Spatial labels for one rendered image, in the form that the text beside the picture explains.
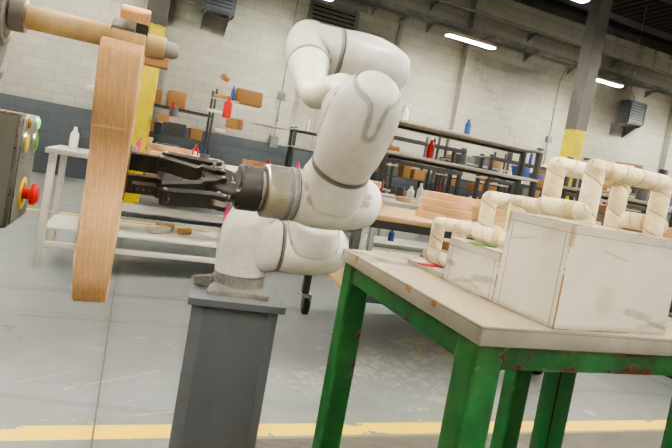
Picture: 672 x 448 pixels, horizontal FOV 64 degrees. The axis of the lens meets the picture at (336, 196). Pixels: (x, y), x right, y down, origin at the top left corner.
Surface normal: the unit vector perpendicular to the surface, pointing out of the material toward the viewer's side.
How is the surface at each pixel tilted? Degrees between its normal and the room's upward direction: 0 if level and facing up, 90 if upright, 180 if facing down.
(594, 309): 90
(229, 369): 90
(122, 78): 108
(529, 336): 90
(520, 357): 90
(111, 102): 123
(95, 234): 98
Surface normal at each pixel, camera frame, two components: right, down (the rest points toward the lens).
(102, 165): 0.28, 0.41
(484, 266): -0.90, -0.14
